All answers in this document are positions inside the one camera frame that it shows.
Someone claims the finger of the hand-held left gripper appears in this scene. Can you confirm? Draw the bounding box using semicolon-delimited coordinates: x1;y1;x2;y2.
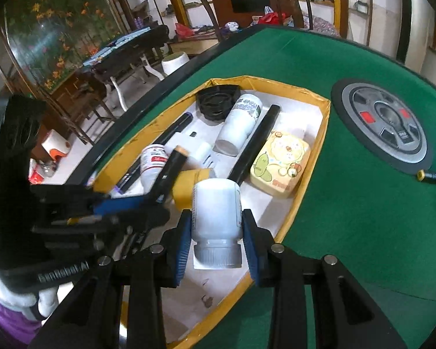
31;207;169;237
31;184;157;217

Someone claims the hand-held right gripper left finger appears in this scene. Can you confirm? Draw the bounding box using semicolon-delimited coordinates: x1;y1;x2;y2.
29;211;193;349

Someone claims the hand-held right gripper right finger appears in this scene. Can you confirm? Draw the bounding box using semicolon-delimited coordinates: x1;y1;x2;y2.
240;209;408;349

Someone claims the small white bottle red label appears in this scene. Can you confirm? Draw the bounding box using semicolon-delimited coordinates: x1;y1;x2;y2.
140;144;169;193

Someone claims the plain white plastic bottle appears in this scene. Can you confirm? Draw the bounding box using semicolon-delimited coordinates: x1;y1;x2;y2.
191;179;243;270

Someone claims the yellow tape roll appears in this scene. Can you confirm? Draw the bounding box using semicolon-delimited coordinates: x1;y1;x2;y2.
172;167;217;211

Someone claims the black marker with tan caps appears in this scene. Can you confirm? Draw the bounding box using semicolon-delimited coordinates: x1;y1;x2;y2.
145;145;187;204

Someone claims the black marker with purple end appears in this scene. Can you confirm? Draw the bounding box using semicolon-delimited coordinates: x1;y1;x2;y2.
114;112;194;194

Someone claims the yellow cartoon plastic box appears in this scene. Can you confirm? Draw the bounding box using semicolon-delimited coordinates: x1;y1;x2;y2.
249;131;310;199

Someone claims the white bottle with text label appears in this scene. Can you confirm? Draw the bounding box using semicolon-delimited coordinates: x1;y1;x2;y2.
174;131;219;170

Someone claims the yellow-rimmed white tray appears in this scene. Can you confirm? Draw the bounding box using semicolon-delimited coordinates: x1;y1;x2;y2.
91;74;331;349

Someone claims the plain black marker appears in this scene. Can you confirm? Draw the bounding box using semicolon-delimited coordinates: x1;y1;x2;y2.
227;104;281;183

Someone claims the white bottle with green label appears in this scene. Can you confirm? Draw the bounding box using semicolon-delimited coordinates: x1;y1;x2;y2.
215;94;263;157

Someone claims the black tape roll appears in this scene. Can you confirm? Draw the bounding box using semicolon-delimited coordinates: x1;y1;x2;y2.
195;84;241;120

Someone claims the person's left hand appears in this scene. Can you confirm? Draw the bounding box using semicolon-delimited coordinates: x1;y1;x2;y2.
0;267;62;322

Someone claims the small clear bottle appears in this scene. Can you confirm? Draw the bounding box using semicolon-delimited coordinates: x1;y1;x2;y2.
28;160;57;186

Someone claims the orange and white appliance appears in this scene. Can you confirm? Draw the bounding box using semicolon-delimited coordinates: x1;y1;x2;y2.
41;130;71;162

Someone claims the dark wooden chair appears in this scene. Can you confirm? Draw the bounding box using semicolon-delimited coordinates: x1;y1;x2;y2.
267;0;315;31
53;71;115;146
194;0;226;42

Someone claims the white bucket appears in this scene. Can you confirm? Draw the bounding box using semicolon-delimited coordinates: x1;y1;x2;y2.
162;53;190;78

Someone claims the black folding table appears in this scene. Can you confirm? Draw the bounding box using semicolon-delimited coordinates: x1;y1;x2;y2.
83;25;169;110

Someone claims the flower painting panel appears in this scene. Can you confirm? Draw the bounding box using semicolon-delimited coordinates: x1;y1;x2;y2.
3;0;128;91

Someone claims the round grey table control panel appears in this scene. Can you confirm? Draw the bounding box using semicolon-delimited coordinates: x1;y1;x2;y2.
330;78;436;175

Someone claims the red plastic bag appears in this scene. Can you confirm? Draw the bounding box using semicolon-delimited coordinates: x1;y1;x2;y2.
175;23;196;38
258;12;287;26

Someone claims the brown television cabinet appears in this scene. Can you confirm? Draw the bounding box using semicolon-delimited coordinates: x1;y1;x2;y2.
211;0;299;26

